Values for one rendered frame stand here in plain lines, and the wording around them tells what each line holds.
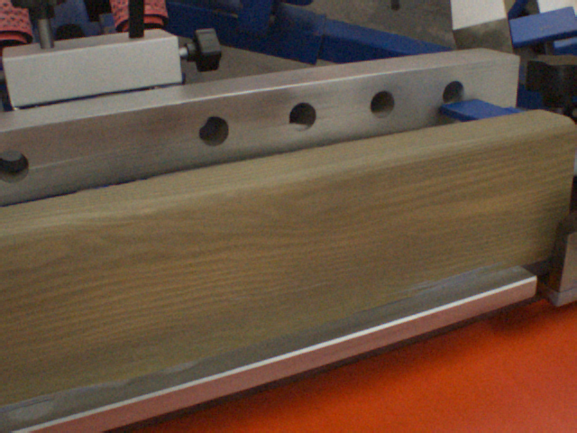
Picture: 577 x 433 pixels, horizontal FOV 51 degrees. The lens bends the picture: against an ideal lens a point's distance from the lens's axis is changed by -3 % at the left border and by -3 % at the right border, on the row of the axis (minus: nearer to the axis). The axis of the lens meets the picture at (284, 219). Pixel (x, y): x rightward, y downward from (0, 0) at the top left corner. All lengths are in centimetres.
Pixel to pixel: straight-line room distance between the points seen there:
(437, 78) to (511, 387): 29
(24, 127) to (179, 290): 22
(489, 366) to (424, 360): 3
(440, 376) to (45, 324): 17
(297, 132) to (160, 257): 26
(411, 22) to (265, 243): 259
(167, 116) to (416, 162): 22
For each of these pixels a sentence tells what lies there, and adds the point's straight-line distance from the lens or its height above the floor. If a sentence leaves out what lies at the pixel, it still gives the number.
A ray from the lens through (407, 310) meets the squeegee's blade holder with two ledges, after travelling 26.
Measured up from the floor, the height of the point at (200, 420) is 119.
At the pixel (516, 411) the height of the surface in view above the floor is 122.
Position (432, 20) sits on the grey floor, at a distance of 285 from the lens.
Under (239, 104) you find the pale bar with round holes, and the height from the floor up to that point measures 116.
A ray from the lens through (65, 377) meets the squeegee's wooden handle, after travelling 23.
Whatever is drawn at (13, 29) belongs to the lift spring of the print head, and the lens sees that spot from 58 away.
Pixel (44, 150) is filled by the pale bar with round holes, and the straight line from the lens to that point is 42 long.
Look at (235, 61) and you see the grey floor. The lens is 234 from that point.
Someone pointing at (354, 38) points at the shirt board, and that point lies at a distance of 94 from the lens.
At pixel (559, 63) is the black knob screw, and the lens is 44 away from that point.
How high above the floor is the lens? 145
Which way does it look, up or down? 52 degrees down
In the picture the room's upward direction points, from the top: 15 degrees clockwise
